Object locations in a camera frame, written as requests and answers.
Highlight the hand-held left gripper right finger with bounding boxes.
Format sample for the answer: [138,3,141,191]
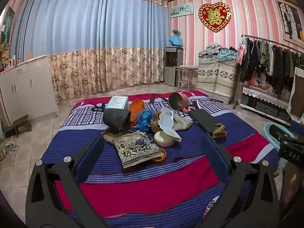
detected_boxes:
[199,134,279,228]

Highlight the blue and floral curtain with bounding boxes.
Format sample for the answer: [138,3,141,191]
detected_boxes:
[11,0,169,102]

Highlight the person's right hand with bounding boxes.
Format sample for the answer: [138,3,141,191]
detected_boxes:
[291,173,298,196]

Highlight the crumpled green cloth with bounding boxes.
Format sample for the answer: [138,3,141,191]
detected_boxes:
[0,141,17,162]

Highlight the green wall poster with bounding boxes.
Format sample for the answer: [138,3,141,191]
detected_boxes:
[0,6,15,48]

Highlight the orange plastic bag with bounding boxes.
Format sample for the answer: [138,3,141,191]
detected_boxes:
[128,99,145,127]

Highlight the printed snack packet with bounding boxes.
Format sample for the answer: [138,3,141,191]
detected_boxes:
[113,131,162,169]

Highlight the blue mesh scrubber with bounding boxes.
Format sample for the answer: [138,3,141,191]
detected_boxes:
[138,110,158,133]

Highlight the wall picture with clock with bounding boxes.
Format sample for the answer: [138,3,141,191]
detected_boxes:
[170,2,194,18]

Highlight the pink hanging bag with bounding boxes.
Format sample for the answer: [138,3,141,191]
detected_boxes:
[236,37,246,64]

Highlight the white paper packaging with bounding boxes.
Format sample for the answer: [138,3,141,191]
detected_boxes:
[159,108,182,142]

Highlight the bed with striped blanket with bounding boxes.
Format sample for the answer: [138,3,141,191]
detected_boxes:
[40,90,281,228]

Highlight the red heart wall decoration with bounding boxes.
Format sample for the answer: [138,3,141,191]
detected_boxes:
[199,3,231,32]

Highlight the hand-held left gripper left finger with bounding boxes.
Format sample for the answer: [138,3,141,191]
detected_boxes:
[26,134,107,228]

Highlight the small orange bowl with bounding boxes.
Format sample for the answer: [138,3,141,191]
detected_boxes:
[151,148,167,163]

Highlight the low stand with lace cloth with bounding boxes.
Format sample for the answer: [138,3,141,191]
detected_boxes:
[239,84,295,125]

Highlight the brown phone case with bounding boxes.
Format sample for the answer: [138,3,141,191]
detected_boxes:
[103,128,136,146]

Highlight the teal and white box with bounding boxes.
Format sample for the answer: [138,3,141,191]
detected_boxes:
[105,96,129,110]

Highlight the white framed board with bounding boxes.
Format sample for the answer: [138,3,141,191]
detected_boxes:
[286,67,304,124]

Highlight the pile of folded clothes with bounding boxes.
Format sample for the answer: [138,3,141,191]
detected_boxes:
[198,42,238,61]

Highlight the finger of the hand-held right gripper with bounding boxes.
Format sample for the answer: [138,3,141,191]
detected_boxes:
[291,120,304,139]
[268,124,296,152]

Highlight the small wooden stool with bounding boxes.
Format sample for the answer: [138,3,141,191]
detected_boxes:
[5,115,32,138]

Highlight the grey water dispenser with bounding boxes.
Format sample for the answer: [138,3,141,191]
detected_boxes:
[164,47,184,87]

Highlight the framed wall poster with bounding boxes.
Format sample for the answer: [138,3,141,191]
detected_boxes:
[277,0,304,41]

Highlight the white cabinet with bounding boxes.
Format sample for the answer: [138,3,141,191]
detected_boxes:
[0,55,59,126]

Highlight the metal clothes rack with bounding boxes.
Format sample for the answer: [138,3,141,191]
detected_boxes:
[234,34,304,110]

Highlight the brown paper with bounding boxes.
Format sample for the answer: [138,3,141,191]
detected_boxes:
[212,123,228,139]

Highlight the black flat case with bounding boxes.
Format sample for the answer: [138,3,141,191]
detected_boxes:
[188,109,222,133]

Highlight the beige cloth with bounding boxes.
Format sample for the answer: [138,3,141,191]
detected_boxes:
[173,115,193,131]

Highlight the blue wrapped potted plant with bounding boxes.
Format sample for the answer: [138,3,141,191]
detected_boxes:
[169,30,183,47]

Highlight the small metal side table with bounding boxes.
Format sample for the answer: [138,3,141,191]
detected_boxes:
[173,65,199,91]

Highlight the pink metal mug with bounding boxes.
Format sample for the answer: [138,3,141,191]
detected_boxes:
[168,91,193,112]

